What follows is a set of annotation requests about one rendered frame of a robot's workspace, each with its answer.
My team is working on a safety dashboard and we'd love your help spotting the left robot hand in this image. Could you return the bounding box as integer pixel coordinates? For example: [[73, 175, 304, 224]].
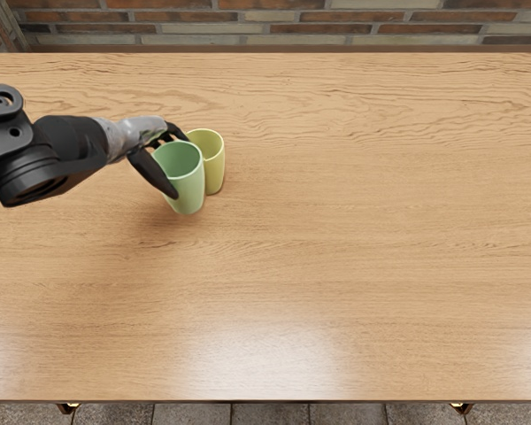
[[93, 115, 190, 200]]

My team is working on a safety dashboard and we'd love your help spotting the green cup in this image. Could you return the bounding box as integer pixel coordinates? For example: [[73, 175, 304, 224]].
[[151, 140, 206, 216]]

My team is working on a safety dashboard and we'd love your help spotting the yellow-green cup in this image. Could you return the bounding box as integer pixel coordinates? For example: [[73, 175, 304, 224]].
[[186, 127, 226, 196]]

